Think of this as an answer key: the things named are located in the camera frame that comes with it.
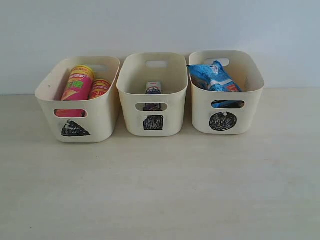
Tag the white blue milk carton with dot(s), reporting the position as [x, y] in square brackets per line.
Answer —
[153, 88]

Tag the cream bin with triangle mark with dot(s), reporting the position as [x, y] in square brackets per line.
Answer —
[82, 121]

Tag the pink Lay's chip can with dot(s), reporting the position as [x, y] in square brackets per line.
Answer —
[77, 88]

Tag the cream bin with square mark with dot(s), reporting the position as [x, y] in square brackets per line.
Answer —
[168, 68]

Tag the yellow Lay's chip can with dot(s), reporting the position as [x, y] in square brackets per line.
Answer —
[99, 87]

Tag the blue noodle packet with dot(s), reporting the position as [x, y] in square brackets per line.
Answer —
[212, 77]

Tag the cream bin with circle mark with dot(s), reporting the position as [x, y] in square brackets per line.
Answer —
[229, 113]

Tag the dark purple juice carton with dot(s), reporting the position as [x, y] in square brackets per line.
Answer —
[152, 107]

